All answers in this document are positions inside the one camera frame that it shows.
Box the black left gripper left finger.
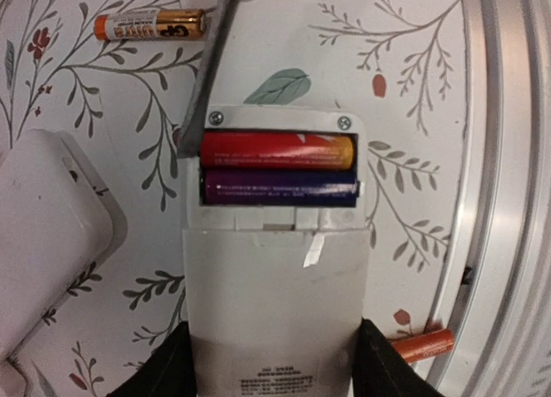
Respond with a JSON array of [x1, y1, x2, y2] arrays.
[[108, 321, 197, 397]]

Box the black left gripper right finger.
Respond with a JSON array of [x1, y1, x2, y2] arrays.
[[351, 319, 443, 397]]

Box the orange AAA battery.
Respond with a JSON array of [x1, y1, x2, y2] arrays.
[[391, 329, 455, 363]]

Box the small white remote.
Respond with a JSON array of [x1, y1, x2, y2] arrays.
[[181, 105, 371, 396]]

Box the white remote control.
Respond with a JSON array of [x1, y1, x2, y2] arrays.
[[1, 129, 127, 396]]

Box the yellow handled screwdriver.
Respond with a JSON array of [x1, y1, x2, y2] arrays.
[[176, 0, 240, 159]]

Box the purple AAA battery in remote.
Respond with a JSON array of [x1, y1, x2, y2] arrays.
[[201, 169, 360, 208]]

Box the red purple batteries in remote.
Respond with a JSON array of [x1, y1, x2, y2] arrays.
[[200, 131, 356, 171]]

